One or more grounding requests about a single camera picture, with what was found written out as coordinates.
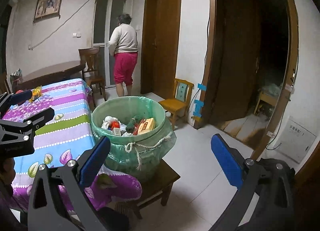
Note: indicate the low dark wooden stool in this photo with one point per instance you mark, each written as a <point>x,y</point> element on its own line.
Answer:
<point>158,187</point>

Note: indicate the orange medicine box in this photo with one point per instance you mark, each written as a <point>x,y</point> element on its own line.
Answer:
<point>146,125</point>

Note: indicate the white wall box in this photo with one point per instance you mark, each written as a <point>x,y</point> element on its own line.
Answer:
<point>295,141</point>

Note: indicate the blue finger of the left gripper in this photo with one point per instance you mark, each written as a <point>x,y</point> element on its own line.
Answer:
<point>36,121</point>
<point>8,100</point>

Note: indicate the colourful striped tablecloth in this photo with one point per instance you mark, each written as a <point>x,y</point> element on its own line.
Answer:
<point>63,138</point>

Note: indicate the dark wooden dining table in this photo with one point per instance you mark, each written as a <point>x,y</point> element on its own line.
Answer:
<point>50,74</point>

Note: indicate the framed wall picture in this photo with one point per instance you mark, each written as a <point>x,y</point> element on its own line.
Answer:
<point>46,9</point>

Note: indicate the small yellow wooden chair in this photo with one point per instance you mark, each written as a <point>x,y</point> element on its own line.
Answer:
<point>178,104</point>

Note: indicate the brown wooden door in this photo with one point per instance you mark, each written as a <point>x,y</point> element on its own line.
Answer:
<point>160,37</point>

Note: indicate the glass balcony door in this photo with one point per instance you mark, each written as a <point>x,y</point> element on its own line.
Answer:
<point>105,20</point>

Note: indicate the green lined trash bin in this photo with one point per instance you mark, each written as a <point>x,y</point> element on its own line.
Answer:
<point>130,153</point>

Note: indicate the yellow crumpled wrapper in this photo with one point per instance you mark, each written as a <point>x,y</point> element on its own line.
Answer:
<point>36,93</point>

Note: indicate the red cigarette pack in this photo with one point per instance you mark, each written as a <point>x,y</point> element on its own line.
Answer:
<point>115,128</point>

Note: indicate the green scouring pad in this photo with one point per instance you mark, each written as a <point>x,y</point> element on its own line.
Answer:
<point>133,123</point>

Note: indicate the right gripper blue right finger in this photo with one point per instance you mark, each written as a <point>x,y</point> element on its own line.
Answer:
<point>230,160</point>

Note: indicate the dark wooden dining chair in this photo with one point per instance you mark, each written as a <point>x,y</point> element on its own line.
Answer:
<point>91,73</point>

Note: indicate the person in white sweater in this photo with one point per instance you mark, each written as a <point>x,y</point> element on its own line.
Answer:
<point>123,46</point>

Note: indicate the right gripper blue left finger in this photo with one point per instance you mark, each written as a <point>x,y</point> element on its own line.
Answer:
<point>91,161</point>

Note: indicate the person's left hand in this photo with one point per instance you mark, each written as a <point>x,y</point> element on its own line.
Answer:
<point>8,173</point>

